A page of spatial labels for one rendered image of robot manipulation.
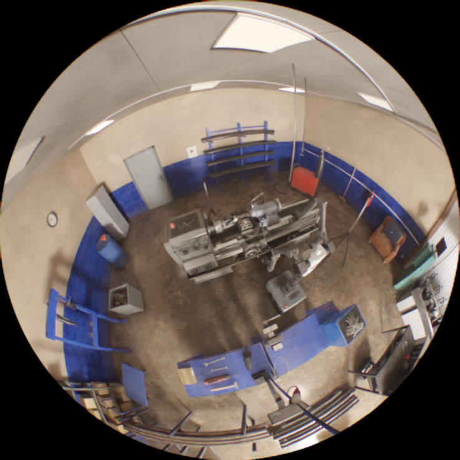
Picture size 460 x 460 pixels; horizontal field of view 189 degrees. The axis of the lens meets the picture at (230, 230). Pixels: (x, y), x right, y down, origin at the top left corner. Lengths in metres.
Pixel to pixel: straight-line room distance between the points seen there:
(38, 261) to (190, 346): 3.34
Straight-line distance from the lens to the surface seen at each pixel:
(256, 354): 1.80
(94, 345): 3.33
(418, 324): 4.99
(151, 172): 4.81
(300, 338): 1.89
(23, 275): 3.41
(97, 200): 4.53
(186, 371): 1.91
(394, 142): 4.80
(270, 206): 2.32
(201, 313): 2.78
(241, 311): 2.65
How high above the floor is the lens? 2.63
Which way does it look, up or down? 49 degrees down
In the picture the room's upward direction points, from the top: 10 degrees counter-clockwise
